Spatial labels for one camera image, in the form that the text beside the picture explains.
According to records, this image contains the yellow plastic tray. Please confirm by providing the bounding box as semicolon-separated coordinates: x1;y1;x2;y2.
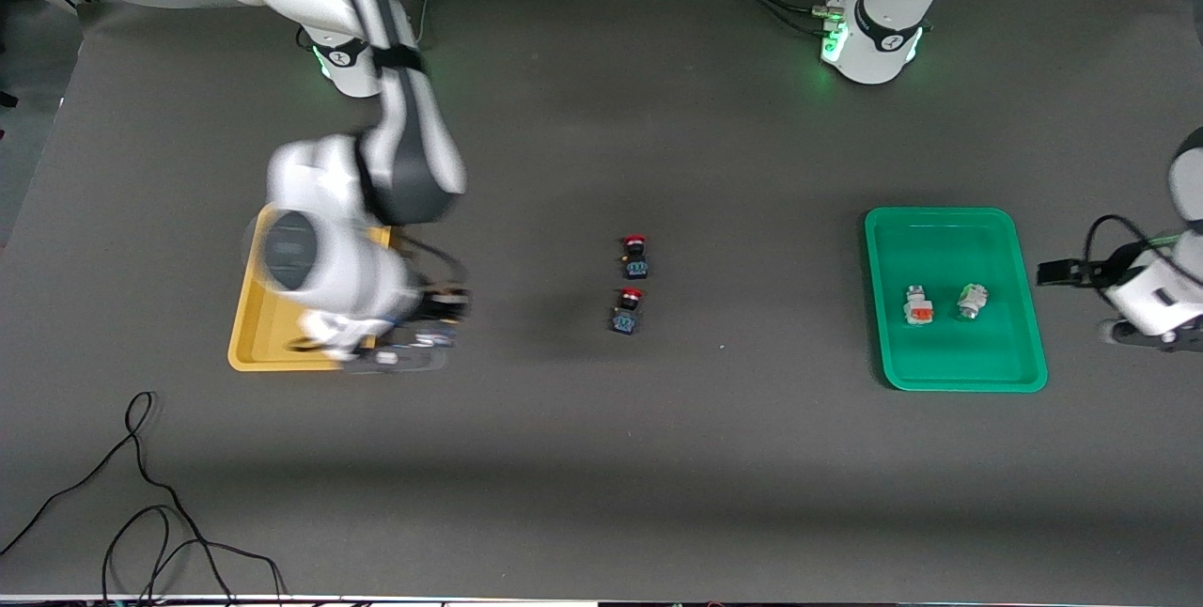
227;203;394;372

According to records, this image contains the green plastic tray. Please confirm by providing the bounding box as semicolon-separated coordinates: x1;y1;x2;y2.
864;207;1049;393

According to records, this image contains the dark grey table mat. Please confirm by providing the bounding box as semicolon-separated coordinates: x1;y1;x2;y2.
0;0;1203;600

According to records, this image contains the thin black loose cable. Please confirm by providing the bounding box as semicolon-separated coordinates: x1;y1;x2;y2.
0;391;286;603

